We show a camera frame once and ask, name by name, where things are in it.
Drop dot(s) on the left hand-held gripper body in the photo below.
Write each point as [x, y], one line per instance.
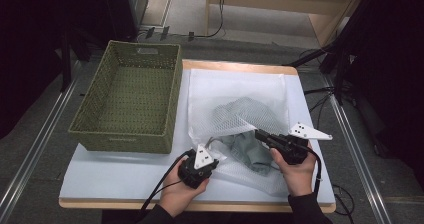
[195, 174]

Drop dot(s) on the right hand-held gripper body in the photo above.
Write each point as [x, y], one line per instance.
[290, 149]

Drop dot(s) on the grey-blue garment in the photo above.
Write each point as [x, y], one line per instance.
[250, 150]

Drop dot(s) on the white mesh laundry bag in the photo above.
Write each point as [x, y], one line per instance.
[233, 87]

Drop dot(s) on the green woven basket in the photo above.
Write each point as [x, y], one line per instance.
[133, 94]

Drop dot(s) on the person's left hand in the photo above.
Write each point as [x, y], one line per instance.
[176, 194]

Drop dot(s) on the person's right hand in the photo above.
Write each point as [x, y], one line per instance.
[298, 177]

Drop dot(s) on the black metal stand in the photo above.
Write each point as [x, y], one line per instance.
[70, 50]
[336, 60]

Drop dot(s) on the dark cabinet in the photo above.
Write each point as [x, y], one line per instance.
[123, 7]

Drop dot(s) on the metal floor rail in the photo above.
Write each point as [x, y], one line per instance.
[358, 157]
[36, 140]

